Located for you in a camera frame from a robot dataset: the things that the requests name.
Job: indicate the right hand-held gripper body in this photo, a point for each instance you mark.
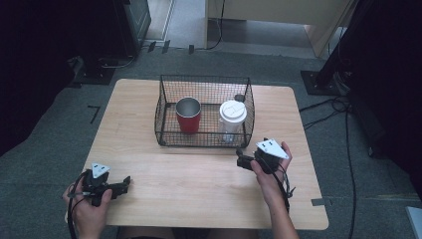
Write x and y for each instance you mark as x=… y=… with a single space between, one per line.
x=270 y=156

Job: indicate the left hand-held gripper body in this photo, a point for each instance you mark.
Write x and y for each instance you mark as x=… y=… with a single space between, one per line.
x=96 y=181

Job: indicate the white lidded paper cup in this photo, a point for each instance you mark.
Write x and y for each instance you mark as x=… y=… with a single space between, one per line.
x=233 y=113

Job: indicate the red cup with steel inside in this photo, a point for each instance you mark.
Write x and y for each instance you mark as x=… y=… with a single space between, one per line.
x=189 y=122

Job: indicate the person's right hand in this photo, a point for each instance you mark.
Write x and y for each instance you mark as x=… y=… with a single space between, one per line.
x=270 y=186

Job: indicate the person's left hand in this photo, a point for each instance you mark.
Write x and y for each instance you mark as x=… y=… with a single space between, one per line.
x=88 y=215

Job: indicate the person's left leg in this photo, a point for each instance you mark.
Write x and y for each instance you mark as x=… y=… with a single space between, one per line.
x=146 y=233

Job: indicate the person's leg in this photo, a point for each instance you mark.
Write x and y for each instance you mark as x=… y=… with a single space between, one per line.
x=232 y=233
x=146 y=233

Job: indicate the black angled floor tape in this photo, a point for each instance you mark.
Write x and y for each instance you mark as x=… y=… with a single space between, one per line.
x=95 y=113

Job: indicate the person's right leg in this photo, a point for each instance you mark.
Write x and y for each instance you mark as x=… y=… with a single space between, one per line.
x=232 y=233

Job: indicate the black stand base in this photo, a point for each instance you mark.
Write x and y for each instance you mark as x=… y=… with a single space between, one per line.
x=94 y=74
x=323 y=83

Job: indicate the white desk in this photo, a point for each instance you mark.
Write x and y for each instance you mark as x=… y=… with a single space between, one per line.
x=278 y=16

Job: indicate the black cabinet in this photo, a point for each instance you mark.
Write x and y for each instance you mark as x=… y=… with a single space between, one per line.
x=132 y=23

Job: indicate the white box corner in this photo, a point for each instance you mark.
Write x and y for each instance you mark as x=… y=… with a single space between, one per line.
x=415 y=222

